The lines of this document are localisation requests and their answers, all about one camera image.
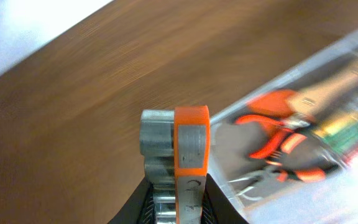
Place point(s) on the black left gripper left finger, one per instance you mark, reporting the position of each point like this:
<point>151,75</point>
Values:
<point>139,208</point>

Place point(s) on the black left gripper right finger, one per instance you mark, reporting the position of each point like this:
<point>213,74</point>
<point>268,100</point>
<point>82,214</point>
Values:
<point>217,209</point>

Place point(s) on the orange screwdriver bit holder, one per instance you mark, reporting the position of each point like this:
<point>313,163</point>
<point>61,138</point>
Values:
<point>175,146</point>

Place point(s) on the orange-black long-nose pliers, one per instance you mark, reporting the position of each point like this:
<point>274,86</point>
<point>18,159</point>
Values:
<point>274,168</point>

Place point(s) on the small red-handled cutting pliers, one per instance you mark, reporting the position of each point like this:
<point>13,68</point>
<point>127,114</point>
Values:
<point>276,129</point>

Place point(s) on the orange scraper with wooden handle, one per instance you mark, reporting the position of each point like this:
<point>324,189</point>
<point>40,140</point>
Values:
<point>309,101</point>

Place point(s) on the clear case of screwdrivers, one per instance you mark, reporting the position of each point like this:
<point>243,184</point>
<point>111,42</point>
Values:
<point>339,133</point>

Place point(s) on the clear plastic container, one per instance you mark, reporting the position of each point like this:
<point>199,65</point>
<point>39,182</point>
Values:
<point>332,200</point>

